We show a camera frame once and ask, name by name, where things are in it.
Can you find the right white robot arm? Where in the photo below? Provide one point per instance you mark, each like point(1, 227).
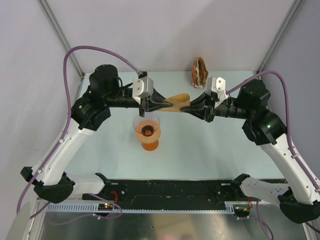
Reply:
point(297, 198)

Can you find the brown paper coffee filter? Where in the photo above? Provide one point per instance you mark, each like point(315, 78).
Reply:
point(178, 101)

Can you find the aluminium frame post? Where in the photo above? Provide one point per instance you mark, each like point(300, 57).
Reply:
point(52, 20)
point(280, 34)

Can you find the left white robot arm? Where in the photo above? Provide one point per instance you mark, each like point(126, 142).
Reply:
point(105, 91)

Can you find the orange coffee filter package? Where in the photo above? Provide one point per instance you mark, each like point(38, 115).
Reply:
point(199, 73)

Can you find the aluminium front rail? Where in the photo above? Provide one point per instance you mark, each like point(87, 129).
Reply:
point(235, 190)

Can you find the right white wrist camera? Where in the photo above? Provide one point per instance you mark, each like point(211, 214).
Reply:
point(216, 88)

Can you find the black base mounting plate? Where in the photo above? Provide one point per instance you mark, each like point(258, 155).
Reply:
point(173, 203)

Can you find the left aluminium frame post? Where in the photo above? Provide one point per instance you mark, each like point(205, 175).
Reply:
point(52, 20)

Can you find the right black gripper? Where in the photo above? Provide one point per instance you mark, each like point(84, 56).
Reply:
point(207, 110)

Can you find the glass flask with orange liquid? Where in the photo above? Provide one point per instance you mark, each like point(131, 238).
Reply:
point(150, 146)

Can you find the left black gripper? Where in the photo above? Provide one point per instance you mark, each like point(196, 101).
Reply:
point(160, 102)

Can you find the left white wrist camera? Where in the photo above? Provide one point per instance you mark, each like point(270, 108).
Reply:
point(142, 87)

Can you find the right aluminium frame post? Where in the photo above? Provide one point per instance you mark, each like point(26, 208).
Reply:
point(280, 34)

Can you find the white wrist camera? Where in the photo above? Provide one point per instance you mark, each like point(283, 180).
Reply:
point(216, 88)
point(142, 87)

